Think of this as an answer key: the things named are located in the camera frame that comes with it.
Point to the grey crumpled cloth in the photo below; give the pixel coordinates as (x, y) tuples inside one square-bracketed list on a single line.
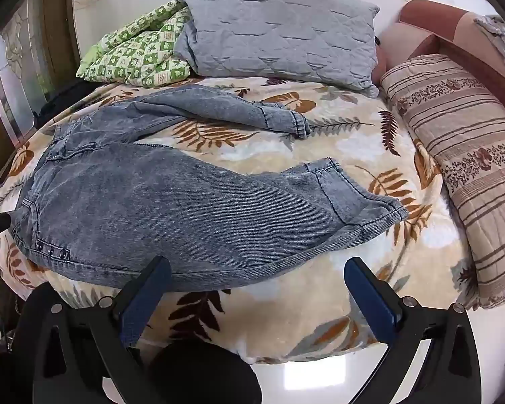
[(503, 38)]

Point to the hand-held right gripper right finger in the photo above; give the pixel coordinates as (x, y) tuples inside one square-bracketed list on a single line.
[(374, 303)]

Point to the cream leaf-print blanket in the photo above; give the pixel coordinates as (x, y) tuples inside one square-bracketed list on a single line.
[(320, 151)]

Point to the beige striped floral pillow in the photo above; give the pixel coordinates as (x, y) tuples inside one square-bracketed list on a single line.
[(467, 134)]

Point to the green patterned quilt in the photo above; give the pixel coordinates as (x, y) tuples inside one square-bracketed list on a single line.
[(143, 54)]

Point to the glass panel door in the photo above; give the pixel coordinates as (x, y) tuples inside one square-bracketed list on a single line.
[(12, 59)]

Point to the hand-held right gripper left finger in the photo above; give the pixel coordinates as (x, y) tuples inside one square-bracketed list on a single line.
[(136, 309)]

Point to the grey quilted pillow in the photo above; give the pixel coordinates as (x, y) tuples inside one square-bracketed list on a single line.
[(277, 33)]

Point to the grey-blue denim pants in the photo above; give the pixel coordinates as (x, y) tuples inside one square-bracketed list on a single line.
[(151, 202)]

